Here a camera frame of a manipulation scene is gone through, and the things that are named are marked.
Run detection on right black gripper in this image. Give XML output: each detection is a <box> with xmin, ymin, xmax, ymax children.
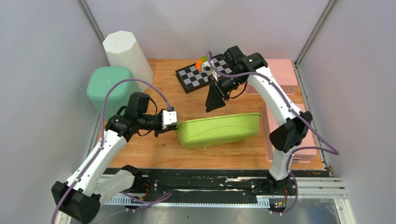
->
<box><xmin>205</xmin><ymin>72</ymin><xmax>245</xmax><ymax>112</ymax></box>

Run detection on green plastic tray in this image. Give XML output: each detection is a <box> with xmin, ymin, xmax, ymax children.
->
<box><xmin>176</xmin><ymin>112</ymin><xmax>261</xmax><ymax>148</ymax></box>

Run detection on green plastic bin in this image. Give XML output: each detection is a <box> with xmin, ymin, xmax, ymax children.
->
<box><xmin>87</xmin><ymin>67</ymin><xmax>141</xmax><ymax>121</ymax></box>

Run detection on pink perforated basket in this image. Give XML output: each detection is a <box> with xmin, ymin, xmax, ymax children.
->
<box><xmin>242</xmin><ymin>58</ymin><xmax>298</xmax><ymax>96</ymax></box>
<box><xmin>260</xmin><ymin>106</ymin><xmax>317</xmax><ymax>163</ymax></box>

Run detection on large white container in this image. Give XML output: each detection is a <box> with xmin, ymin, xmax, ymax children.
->
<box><xmin>102</xmin><ymin>30</ymin><xmax>154</xmax><ymax>84</ymax></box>

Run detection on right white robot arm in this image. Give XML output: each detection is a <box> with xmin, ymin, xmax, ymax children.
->
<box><xmin>205</xmin><ymin>46</ymin><xmax>312</xmax><ymax>195</ymax></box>

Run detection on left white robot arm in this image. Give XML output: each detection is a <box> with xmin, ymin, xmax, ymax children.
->
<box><xmin>51</xmin><ymin>92</ymin><xmax>178</xmax><ymax>224</ymax></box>

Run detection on black white checkerboard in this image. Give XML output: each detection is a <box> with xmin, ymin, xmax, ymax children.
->
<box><xmin>175</xmin><ymin>54</ymin><xmax>232</xmax><ymax>93</ymax></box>

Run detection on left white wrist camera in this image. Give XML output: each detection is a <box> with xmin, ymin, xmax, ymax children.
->
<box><xmin>162</xmin><ymin>110</ymin><xmax>178</xmax><ymax>128</ymax></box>

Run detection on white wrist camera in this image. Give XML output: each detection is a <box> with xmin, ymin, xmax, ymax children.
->
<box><xmin>201</xmin><ymin>61</ymin><xmax>218</xmax><ymax>78</ymax></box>
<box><xmin>162</xmin><ymin>110</ymin><xmax>178</xmax><ymax>128</ymax></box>

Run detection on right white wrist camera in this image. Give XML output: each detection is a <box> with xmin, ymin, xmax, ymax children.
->
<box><xmin>201</xmin><ymin>61</ymin><xmax>218</xmax><ymax>78</ymax></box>

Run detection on orange ring toy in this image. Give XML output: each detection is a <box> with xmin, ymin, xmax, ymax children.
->
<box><xmin>195</xmin><ymin>60</ymin><xmax>203</xmax><ymax>72</ymax></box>

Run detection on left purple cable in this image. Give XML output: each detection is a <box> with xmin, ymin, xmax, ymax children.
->
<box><xmin>50</xmin><ymin>77</ymin><xmax>173</xmax><ymax>224</ymax></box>

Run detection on purple cable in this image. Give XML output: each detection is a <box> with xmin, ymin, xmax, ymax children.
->
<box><xmin>50</xmin><ymin>77</ymin><xmax>173</xmax><ymax>224</ymax></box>
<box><xmin>205</xmin><ymin>51</ymin><xmax>339</xmax><ymax>216</ymax></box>

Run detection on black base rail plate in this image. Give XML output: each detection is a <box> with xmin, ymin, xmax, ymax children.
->
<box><xmin>124</xmin><ymin>168</ymin><xmax>297</xmax><ymax>206</ymax></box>

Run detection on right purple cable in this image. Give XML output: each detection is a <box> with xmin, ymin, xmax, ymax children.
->
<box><xmin>205</xmin><ymin>51</ymin><xmax>339</xmax><ymax>216</ymax></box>

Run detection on aluminium frame rails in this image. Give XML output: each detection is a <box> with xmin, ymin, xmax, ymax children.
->
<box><xmin>100</xmin><ymin>70</ymin><xmax>346</xmax><ymax>215</ymax></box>

